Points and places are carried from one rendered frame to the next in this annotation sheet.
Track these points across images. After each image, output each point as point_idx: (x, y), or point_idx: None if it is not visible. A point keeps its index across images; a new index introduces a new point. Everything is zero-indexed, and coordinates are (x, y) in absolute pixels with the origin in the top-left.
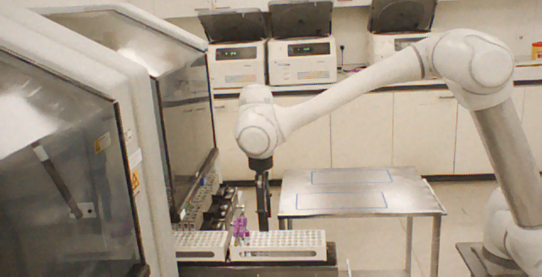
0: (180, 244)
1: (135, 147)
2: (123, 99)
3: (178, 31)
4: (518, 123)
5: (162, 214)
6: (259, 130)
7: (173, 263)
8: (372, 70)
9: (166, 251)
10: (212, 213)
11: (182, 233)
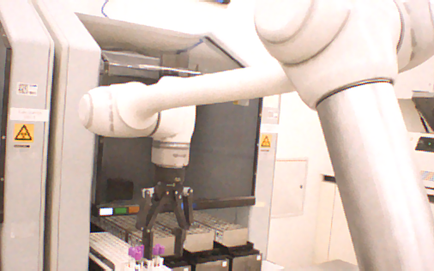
0: (105, 247)
1: (38, 105)
2: (33, 57)
3: (248, 59)
4: (382, 146)
5: (70, 193)
6: (87, 96)
7: (77, 254)
8: (274, 63)
9: (65, 232)
10: (189, 254)
11: (124, 244)
